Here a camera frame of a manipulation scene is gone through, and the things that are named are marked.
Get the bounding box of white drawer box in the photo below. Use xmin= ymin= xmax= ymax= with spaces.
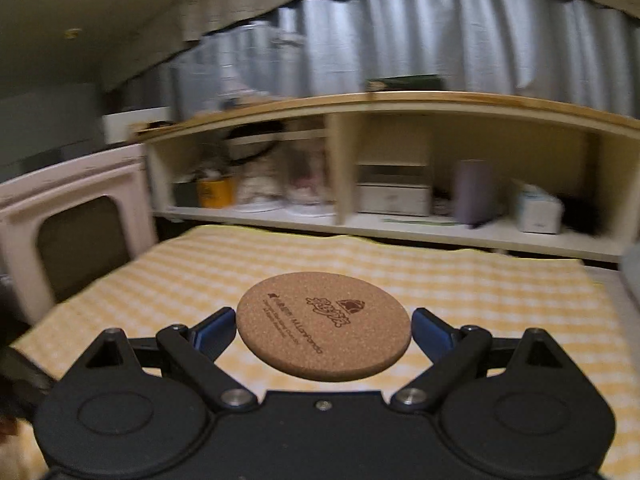
xmin=356 ymin=162 xmax=433 ymax=217

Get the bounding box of purple cup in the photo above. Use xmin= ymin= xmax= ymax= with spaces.
xmin=454 ymin=159 xmax=493 ymax=228

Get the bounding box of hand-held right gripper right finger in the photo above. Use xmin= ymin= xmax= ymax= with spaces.
xmin=390 ymin=308 xmax=576 ymax=411

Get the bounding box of beige curtain valance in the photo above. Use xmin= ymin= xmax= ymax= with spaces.
xmin=182 ymin=0 xmax=640 ymax=43

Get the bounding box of yellow white checkered cloth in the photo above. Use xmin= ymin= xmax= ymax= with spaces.
xmin=10 ymin=225 xmax=626 ymax=480

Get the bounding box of dark green book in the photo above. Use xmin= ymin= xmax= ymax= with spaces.
xmin=365 ymin=75 xmax=443 ymax=93

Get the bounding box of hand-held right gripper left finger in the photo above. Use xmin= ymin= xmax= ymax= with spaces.
xmin=80 ymin=307 xmax=261 ymax=411

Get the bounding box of clear plastic container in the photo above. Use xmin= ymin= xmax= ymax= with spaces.
xmin=172 ymin=20 xmax=301 ymax=123

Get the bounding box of yellow box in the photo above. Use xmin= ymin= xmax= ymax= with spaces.
xmin=196 ymin=176 xmax=237 ymax=208

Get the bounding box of white tissue box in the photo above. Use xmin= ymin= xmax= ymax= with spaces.
xmin=515 ymin=182 xmax=563 ymax=235

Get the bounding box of clear display case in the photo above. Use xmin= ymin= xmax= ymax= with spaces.
xmin=235 ymin=152 xmax=284 ymax=212
xmin=284 ymin=152 xmax=336 ymax=217

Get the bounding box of dark green box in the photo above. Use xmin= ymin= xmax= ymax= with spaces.
xmin=172 ymin=180 xmax=198 ymax=208

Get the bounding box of round cork coaster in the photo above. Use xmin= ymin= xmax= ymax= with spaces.
xmin=236 ymin=268 xmax=414 ymax=382

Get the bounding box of cream wooden shelf unit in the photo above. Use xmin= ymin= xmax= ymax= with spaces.
xmin=135 ymin=91 xmax=640 ymax=263

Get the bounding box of grey pleated curtain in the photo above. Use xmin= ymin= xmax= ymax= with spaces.
xmin=105 ymin=0 xmax=640 ymax=121

